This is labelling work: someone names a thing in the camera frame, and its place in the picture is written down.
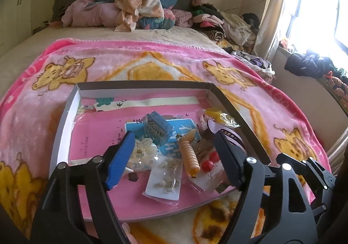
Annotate dark cloth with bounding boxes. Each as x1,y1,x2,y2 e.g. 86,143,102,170
284,52,335,79

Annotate cream curtain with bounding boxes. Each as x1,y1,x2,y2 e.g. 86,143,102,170
253,0,289,60

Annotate purple and white clothes heap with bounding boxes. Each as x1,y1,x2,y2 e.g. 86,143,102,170
231,48,276,76

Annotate clear packet with white card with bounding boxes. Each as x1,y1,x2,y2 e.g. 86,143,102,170
180,166,235,196

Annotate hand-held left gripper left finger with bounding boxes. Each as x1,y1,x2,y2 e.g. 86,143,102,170
30,130,136,244

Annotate pink bedding bundle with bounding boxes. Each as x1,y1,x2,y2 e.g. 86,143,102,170
61,0,120,29

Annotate orange patterned cloth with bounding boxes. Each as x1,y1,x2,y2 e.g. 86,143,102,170
323,69,348,117

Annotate cream built-in wardrobe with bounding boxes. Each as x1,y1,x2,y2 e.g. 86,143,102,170
0,0,36,53

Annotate white pearl flower hair clip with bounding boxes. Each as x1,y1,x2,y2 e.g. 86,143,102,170
127,137,159,172

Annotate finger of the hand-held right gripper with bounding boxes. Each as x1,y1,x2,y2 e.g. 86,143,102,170
275,152,313,176

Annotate small blue box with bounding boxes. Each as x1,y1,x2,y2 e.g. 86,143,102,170
143,112,174,144

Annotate beige bed sheet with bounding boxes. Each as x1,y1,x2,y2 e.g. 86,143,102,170
0,25,231,89

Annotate pink crumpled cloth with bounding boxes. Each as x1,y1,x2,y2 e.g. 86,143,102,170
171,9,194,29

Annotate yellow bangle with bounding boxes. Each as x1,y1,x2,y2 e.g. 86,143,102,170
205,108,223,120

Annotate peach patterned cloth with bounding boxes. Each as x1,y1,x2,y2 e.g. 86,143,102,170
114,0,165,33

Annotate white earring card packet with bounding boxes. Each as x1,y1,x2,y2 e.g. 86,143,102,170
142,156,183,201

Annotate pink shallow cardboard box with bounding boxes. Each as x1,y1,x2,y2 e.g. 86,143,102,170
49,81,272,223

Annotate person's left hand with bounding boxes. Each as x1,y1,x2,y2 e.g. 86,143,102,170
121,223,138,244

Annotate pile of mixed clothes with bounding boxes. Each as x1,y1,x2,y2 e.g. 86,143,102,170
190,0,261,47

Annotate orange spiral hair clip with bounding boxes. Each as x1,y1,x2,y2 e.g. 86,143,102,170
178,129,202,178

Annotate pale hair claw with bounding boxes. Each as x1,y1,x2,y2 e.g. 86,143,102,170
207,121,246,152

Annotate red ball earrings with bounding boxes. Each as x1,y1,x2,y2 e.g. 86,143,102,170
201,151,220,179

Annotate clear plastic bag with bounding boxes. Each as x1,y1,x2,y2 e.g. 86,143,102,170
200,111,241,132

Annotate tortoiseshell hair clip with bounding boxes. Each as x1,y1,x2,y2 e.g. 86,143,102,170
194,140,217,162

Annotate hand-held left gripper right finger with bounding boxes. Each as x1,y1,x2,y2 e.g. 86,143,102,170
213,129,320,244

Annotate bright window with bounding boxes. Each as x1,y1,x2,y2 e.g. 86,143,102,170
280,0,348,55

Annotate pink printed blanket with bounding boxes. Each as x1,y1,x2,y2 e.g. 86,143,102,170
0,38,331,244

